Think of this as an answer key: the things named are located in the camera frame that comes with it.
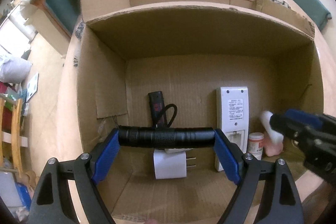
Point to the yellow wooden rack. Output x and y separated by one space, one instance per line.
15 138

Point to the white power adapter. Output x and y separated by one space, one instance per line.
170 163

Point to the beige bed frame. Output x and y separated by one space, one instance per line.
47 25

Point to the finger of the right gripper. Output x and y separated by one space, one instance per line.
304 118
285 126

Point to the white pill bottle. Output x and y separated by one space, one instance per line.
256 144

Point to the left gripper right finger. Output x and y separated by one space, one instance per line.
230 157

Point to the grey laundry bag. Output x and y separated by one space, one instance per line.
14 69

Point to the white earbuds case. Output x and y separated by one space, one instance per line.
273 136

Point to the black flashlight with strap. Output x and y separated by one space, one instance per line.
166 137

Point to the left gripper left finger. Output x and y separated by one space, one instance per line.
103 155

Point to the bathroom scale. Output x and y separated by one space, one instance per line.
32 86

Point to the brown cardboard box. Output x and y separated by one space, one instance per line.
187 49

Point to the white remote control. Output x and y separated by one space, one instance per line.
233 114

